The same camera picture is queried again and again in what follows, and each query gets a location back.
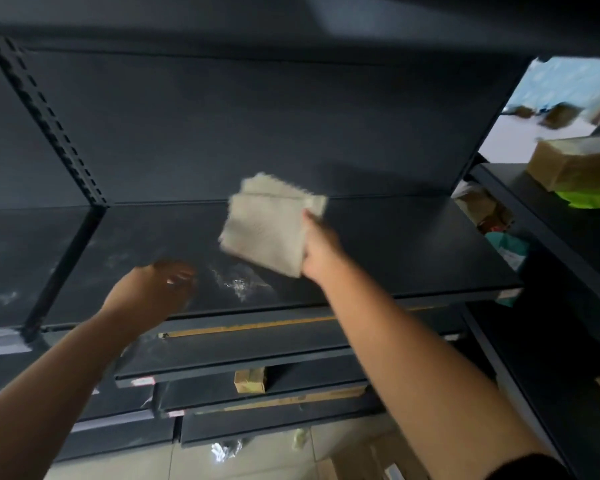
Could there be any person's right hand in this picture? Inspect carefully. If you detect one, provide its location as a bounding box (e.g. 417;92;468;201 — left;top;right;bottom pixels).
300;210;350;282

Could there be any person's left hand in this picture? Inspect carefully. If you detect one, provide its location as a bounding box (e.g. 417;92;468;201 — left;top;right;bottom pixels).
101;260;198;333

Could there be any grey cleaning cloth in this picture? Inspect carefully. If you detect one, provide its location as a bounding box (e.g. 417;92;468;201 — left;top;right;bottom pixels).
218;173;328;279

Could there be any person's left forearm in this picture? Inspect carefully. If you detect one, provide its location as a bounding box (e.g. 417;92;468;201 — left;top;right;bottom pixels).
0;307;141;480

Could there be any person's right forearm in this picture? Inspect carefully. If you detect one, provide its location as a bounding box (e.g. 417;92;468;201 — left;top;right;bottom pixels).
307;257;548;480

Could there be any small cardboard box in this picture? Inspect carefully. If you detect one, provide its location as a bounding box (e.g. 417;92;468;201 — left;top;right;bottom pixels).
233;369;266;394

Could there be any crumpled clear plastic wrap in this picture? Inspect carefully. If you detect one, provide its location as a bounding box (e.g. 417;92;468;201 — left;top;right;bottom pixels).
210;439;244;463

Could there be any teal and white packet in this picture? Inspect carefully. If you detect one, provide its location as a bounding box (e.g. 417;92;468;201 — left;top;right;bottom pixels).
485;231;529;271

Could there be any flat cardboard box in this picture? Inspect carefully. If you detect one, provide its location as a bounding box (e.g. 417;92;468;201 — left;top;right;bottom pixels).
316;430;431;480

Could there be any dark metal side shelving unit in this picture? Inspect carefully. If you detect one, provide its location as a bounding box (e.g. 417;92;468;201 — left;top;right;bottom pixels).
460;162;600;480

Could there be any brown cardboard box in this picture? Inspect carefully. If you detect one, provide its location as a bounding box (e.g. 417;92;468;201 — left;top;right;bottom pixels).
526;136;600;193

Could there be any green plastic bag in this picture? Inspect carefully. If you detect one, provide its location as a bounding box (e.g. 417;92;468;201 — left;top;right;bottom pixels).
555;187;600;210

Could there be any black sleeve cuff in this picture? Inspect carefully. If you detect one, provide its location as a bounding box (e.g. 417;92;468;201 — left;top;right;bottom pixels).
487;453;573;480

